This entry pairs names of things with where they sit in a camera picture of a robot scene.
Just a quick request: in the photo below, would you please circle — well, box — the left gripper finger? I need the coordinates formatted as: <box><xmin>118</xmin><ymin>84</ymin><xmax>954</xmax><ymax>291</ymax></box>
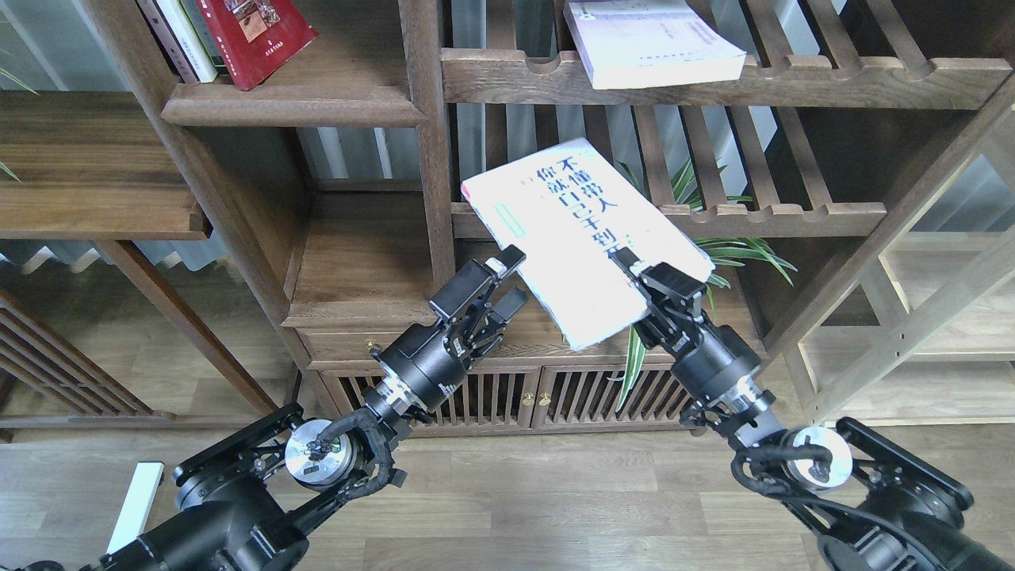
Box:
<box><xmin>490</xmin><ymin>288</ymin><xmax>529</xmax><ymax>323</ymax></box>
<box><xmin>485</xmin><ymin>243</ymin><xmax>526</xmax><ymax>281</ymax></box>

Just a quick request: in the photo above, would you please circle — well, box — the dark green black book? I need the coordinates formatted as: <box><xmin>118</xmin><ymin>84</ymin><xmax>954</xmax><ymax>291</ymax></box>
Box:
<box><xmin>180</xmin><ymin>0</ymin><xmax>228</xmax><ymax>75</ymax></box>

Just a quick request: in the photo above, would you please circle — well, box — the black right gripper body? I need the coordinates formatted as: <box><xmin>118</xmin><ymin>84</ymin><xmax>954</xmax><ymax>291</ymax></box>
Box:
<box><xmin>631</xmin><ymin>263</ymin><xmax>782</xmax><ymax>449</ymax></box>

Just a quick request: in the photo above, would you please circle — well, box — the white metal bar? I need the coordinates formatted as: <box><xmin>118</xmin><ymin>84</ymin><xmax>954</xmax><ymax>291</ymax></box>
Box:
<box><xmin>105</xmin><ymin>462</ymin><xmax>166</xmax><ymax>555</ymax></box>

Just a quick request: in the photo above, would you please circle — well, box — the white book Chinese title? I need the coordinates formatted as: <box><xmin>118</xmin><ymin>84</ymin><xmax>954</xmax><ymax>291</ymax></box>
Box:
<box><xmin>461</xmin><ymin>138</ymin><xmax>714</xmax><ymax>351</ymax></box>

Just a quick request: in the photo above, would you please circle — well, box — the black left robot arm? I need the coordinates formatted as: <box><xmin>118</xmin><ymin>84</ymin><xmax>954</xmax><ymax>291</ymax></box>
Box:
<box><xmin>94</xmin><ymin>245</ymin><xmax>528</xmax><ymax>570</ymax></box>

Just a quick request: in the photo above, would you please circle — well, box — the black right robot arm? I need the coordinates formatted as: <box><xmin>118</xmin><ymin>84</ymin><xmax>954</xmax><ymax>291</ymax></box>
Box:
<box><xmin>611</xmin><ymin>248</ymin><xmax>1011</xmax><ymax>570</ymax></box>

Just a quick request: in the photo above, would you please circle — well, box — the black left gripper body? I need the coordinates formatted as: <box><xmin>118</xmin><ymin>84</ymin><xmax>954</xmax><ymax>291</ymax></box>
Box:
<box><xmin>371</xmin><ymin>260</ymin><xmax>508</xmax><ymax>425</ymax></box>

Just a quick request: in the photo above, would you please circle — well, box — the dark wooden bookshelf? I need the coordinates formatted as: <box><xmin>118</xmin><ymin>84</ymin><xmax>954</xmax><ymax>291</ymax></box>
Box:
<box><xmin>84</xmin><ymin>1</ymin><xmax>1013</xmax><ymax>412</ymax></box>

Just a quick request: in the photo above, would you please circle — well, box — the light wooden shelf frame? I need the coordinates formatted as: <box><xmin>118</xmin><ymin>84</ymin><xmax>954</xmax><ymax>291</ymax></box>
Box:
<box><xmin>782</xmin><ymin>100</ymin><xmax>1013</xmax><ymax>426</ymax></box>

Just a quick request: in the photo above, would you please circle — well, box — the green spider plant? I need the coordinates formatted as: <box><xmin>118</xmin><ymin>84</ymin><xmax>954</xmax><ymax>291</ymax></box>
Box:
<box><xmin>615</xmin><ymin>160</ymin><xmax>797</xmax><ymax>412</ymax></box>

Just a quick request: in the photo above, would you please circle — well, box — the pale purple white book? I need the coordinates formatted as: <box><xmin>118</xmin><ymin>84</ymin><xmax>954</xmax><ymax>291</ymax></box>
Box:
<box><xmin>563</xmin><ymin>1</ymin><xmax>747</xmax><ymax>90</ymax></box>

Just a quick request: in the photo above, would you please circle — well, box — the red cover book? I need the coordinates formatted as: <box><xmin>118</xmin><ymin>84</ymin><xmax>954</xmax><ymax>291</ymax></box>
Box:
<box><xmin>197</xmin><ymin>1</ymin><xmax>318</xmax><ymax>91</ymax></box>

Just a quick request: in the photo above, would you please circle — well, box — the white spine book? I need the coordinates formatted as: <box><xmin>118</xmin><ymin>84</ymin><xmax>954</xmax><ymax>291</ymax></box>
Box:
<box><xmin>155</xmin><ymin>1</ymin><xmax>218</xmax><ymax>83</ymax></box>

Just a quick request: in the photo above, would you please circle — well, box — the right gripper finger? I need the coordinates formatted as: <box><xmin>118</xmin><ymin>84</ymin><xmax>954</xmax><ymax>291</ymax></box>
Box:
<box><xmin>608</xmin><ymin>248</ymin><xmax>652</xmax><ymax>281</ymax></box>

